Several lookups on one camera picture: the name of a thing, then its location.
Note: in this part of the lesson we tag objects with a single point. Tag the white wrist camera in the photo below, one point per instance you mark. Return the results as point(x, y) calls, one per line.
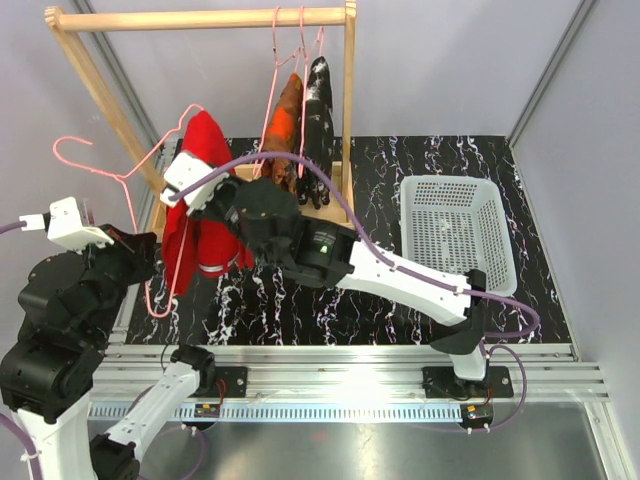
point(188, 180)
point(67, 226)

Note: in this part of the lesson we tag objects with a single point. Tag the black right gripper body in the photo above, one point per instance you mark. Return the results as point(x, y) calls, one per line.
point(224, 206)

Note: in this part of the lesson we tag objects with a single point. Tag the pink wire hanger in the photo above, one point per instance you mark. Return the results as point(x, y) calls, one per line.
point(306, 56)
point(278, 63)
point(122, 180)

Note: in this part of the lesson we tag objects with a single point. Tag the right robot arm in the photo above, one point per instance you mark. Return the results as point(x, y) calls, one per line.
point(322, 254)

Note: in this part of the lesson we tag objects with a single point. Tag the white slotted cable duct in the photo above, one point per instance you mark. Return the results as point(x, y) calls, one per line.
point(234, 412)

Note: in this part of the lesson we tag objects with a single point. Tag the red trousers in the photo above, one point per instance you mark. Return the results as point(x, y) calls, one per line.
point(191, 246)

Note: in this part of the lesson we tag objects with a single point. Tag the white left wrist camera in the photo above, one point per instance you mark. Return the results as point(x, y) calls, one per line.
point(67, 226)

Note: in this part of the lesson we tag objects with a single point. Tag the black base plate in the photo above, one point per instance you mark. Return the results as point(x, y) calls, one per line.
point(440, 382)
point(231, 381)

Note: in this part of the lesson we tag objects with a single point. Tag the black white patterned trousers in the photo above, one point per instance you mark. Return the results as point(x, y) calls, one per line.
point(319, 138)

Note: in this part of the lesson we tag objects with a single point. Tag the orange patterned trousers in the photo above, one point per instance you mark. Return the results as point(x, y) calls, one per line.
point(282, 135)

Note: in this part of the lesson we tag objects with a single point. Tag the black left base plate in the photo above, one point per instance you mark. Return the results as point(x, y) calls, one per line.
point(231, 381)

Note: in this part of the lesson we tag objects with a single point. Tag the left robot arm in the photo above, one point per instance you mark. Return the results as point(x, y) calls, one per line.
point(71, 302)

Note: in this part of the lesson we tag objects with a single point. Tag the wooden clothes rack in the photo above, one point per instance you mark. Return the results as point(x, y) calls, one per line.
point(67, 27)

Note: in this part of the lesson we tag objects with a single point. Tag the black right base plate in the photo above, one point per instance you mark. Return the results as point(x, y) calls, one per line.
point(440, 382)

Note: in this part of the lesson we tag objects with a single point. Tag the aluminium mounting rail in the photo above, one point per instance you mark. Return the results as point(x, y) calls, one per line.
point(352, 374)

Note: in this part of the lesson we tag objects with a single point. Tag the white plastic basket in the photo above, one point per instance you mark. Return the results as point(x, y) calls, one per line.
point(454, 224)

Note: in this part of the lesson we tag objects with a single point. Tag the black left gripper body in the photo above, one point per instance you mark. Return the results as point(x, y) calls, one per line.
point(117, 265)

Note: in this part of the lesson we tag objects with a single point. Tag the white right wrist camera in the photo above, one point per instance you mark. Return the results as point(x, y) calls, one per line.
point(188, 180)

